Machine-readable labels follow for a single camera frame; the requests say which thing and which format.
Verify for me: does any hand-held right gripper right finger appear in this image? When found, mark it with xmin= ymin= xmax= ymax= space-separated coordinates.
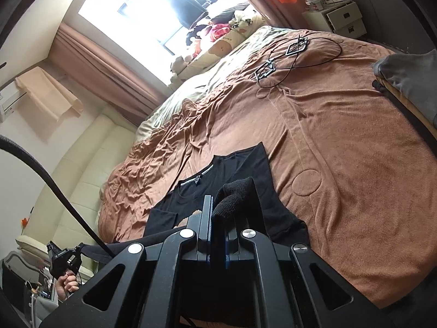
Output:
xmin=218 ymin=225 xmax=394 ymax=328

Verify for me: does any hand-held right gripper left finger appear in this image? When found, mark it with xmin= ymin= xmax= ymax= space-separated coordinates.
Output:
xmin=41 ymin=195 xmax=215 ymax=328

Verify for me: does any black bear print T-shirt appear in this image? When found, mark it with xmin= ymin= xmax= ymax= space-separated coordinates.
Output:
xmin=143 ymin=145 xmax=310 ymax=248

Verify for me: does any dark clothes pile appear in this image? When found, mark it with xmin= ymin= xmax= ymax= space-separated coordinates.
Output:
xmin=211 ymin=3 xmax=250 ymax=25

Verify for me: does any person's left hand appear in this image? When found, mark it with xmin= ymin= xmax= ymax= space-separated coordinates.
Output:
xmin=55 ymin=271 xmax=82 ymax=302

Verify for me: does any cream padded headboard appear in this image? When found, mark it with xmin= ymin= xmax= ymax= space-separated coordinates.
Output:
xmin=15 ymin=105 xmax=144 ymax=281

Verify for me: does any cream bed sheet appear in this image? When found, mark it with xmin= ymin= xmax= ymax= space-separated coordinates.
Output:
xmin=133 ymin=25 xmax=298 ymax=145

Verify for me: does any bed with brown blanket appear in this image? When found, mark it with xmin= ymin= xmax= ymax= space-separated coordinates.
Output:
xmin=97 ymin=24 xmax=437 ymax=310

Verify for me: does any cream plush toy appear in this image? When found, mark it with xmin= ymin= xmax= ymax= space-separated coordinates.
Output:
xmin=169 ymin=54 xmax=192 ymax=83

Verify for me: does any cream cloth cover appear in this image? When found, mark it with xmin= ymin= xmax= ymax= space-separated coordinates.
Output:
xmin=15 ymin=66 xmax=84 ymax=124

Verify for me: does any bear print long cushion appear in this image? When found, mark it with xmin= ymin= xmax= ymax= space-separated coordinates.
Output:
xmin=177 ymin=24 xmax=270 ymax=76

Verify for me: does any red plush toy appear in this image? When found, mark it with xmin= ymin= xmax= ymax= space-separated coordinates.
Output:
xmin=209 ymin=22 xmax=233 ymax=40

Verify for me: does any white brown plush toy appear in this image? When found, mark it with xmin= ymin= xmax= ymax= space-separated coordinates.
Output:
xmin=232 ymin=10 xmax=255 ymax=30

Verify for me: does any hanging dark garment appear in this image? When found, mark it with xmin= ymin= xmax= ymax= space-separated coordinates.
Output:
xmin=135 ymin=0 xmax=209 ymax=28

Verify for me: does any bright window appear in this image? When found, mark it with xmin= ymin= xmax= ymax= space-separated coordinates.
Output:
xmin=78 ymin=0 xmax=254 ymax=87

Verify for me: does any white nightstand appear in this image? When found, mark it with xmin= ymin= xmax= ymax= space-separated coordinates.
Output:
xmin=302 ymin=1 xmax=368 ymax=38

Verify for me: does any black braided cable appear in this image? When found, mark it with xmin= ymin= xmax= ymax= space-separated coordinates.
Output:
xmin=0 ymin=134 xmax=117 ymax=259

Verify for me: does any metal square frame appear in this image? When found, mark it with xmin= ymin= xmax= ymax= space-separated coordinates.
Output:
xmin=285 ymin=37 xmax=310 ymax=57
xmin=255 ymin=60 xmax=276 ymax=80

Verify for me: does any thin black cable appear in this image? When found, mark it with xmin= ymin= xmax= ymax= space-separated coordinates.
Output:
xmin=256 ymin=36 xmax=342 ymax=88

